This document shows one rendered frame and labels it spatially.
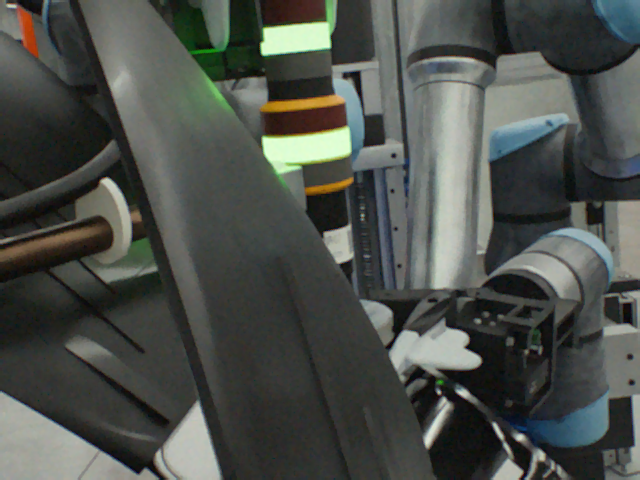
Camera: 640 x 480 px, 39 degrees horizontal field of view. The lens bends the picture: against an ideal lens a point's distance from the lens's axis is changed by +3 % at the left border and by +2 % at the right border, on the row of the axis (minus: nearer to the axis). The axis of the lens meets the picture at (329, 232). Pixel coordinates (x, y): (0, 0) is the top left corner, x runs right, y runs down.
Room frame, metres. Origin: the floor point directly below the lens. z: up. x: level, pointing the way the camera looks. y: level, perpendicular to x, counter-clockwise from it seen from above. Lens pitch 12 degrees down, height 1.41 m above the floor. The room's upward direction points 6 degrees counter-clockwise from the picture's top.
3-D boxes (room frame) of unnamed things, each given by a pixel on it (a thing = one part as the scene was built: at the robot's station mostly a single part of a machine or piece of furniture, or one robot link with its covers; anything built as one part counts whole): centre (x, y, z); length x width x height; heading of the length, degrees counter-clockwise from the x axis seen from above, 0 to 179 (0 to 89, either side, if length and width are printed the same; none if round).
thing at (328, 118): (0.45, 0.01, 1.38); 0.04 x 0.04 x 0.01
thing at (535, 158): (1.32, -0.31, 1.20); 0.13 x 0.12 x 0.14; 64
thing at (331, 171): (0.45, 0.01, 1.35); 0.04 x 0.04 x 0.01
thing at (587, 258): (0.80, -0.21, 1.17); 0.11 x 0.08 x 0.09; 146
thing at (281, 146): (0.45, 0.01, 1.36); 0.04 x 0.04 x 0.01
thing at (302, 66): (0.45, 0.01, 1.40); 0.03 x 0.03 x 0.01
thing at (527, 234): (1.32, -0.31, 1.09); 0.15 x 0.15 x 0.10
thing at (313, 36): (0.45, 0.01, 1.42); 0.03 x 0.03 x 0.01
